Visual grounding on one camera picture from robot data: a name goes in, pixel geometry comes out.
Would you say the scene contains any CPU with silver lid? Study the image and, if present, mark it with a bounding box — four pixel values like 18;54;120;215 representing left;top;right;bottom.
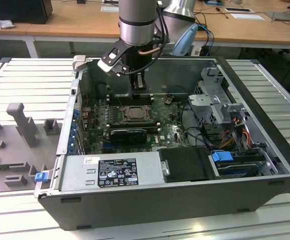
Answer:
127;108;146;120

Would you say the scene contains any black rating label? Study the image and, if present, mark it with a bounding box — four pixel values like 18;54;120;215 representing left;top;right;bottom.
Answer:
97;157;139;188

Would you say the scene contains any black camera bracket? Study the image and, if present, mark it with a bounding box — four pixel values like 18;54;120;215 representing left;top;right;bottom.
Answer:
102;41;132;68

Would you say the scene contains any silver power supply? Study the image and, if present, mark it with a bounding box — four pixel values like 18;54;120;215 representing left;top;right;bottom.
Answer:
50;151;166;195

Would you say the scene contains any grey parts rack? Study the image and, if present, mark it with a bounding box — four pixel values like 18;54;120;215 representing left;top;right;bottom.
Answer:
0;102;62;195

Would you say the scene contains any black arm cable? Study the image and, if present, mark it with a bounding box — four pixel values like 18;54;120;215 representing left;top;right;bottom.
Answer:
156;0;170;48

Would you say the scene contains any yellow red wire bundle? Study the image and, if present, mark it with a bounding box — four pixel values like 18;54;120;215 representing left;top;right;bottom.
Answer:
221;119;252;149

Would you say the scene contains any hard disk in blue carrier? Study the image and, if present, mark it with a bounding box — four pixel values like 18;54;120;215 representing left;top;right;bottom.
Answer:
210;150;260;180

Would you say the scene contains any black graphics card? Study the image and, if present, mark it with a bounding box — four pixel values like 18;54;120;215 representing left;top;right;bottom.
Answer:
109;128;148;145

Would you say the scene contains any black internal cable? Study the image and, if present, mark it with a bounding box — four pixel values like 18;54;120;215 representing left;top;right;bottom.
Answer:
179;101;212;151

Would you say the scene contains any grey case latch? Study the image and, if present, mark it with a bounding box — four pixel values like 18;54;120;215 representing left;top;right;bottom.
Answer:
72;55;88;74

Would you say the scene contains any perforated silver drive cage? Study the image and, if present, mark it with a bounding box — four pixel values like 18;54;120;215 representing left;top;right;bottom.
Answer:
187;66;236;126

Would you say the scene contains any copper coloured cable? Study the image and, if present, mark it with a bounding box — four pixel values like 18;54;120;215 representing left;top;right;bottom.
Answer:
137;46;161;56

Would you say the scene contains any blue case latch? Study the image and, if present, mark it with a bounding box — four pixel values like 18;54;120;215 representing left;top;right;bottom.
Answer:
34;172;48;183

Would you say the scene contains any CPU socket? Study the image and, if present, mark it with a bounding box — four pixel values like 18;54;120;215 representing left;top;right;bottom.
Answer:
119;104;154;125

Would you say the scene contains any black RAM slot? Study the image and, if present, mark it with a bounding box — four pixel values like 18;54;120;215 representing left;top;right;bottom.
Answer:
106;99;154;103
106;96;154;100
106;121;160;128
106;102;154;106
106;93;154;98

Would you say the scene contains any green motherboard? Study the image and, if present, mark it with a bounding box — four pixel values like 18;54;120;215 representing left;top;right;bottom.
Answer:
83;96;195;155

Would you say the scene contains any blue cable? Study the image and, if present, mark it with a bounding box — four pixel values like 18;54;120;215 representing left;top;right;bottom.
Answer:
196;23;215;57

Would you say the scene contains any metal socket cover frame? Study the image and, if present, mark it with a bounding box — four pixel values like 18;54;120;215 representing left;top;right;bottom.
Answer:
121;105;153;124

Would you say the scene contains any black plastic shroud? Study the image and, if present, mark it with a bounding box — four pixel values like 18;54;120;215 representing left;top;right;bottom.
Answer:
156;146;213;184

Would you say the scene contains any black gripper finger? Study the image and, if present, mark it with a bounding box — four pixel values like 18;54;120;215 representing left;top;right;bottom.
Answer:
131;71;148;95

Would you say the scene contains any wooden desk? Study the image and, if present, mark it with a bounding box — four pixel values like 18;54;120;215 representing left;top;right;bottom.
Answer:
26;0;290;51
0;9;53;60

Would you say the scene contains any crumpled white paper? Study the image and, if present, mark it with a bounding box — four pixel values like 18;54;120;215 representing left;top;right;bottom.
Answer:
0;13;16;30

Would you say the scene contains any black box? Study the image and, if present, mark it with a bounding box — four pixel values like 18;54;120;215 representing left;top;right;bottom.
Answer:
0;0;54;25

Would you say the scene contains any blue booklet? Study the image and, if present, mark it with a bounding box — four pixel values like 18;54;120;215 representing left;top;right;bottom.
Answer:
202;0;227;6

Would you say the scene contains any black and silver PC case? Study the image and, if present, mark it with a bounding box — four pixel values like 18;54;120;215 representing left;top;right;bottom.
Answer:
33;55;290;232

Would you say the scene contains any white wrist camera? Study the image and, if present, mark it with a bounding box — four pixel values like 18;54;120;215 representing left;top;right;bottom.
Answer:
96;53;126;77

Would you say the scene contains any white barcode sticker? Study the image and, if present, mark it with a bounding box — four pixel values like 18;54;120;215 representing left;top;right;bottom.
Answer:
82;156;101;166

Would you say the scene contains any grey laptop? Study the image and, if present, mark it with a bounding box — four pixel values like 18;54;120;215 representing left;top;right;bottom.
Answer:
264;11;290;23

